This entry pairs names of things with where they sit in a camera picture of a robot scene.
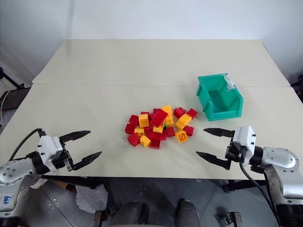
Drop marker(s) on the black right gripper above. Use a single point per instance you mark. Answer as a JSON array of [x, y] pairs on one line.
[[234, 151]]

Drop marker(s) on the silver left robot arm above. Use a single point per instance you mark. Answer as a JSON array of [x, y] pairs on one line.
[[14, 170]]

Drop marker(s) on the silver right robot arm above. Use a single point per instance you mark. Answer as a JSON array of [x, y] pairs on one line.
[[281, 163]]

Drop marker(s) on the black stand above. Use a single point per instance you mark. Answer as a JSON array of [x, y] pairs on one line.
[[10, 80]]

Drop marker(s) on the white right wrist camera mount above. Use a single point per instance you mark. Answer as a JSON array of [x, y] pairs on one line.
[[245, 139]]

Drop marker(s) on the clear tape strip on bin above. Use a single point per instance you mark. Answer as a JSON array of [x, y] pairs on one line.
[[229, 82]]

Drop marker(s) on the small metal clamp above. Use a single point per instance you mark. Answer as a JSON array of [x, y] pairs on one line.
[[225, 216]]

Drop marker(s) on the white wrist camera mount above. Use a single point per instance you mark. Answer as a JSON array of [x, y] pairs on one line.
[[48, 147], [245, 139]]

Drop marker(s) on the green plastic storage bin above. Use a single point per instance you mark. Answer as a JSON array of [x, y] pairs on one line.
[[220, 99]]

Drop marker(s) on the green plastic brick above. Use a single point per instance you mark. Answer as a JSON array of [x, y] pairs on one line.
[[165, 126]]

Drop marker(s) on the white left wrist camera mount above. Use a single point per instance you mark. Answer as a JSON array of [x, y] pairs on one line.
[[48, 147]]

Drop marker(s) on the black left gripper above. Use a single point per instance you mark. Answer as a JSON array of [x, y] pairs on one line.
[[62, 162]]

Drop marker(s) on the dark equipment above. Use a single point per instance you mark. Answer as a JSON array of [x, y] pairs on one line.
[[297, 85]]

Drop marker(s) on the crumpled grey plastic bag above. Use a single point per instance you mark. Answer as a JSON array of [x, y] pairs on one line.
[[91, 198]]

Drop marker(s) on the dark rounded shape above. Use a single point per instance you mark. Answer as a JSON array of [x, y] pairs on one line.
[[188, 212], [129, 214]]

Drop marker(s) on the red plastic toy brick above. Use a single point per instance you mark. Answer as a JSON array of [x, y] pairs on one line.
[[159, 118]]

